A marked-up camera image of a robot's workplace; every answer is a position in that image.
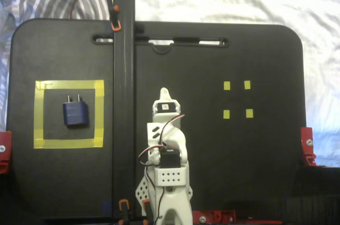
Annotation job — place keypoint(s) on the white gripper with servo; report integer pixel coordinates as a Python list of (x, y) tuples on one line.
[(164, 117)]

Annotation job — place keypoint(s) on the blue and white charger plug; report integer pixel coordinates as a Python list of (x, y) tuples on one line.
[(75, 113)]

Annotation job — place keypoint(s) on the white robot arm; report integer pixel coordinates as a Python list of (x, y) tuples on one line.
[(175, 209)]

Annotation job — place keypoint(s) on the black flat bar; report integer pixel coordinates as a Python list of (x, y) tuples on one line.
[(123, 103)]

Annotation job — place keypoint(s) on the small yellow tape marker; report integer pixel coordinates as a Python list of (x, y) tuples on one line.
[(249, 113), (226, 113), (247, 85), (227, 85)]

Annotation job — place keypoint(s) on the orange and black spring clamp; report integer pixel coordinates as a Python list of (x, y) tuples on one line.
[(114, 20)]

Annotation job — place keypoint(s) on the small orange base clamp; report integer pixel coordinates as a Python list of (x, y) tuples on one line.
[(147, 209)]

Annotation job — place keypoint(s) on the orange and black bar clamp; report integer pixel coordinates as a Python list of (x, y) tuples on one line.
[(124, 209)]

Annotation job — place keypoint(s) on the yellow tape square outline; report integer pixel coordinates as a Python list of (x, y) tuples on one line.
[(38, 113)]

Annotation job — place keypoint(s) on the black backdrop sheet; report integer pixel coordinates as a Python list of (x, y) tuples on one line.
[(318, 180)]

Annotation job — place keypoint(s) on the red post foot bracket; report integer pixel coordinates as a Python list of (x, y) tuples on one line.
[(217, 215)]

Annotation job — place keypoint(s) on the red corner bracket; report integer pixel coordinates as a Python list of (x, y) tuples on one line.
[(306, 134), (5, 140)]

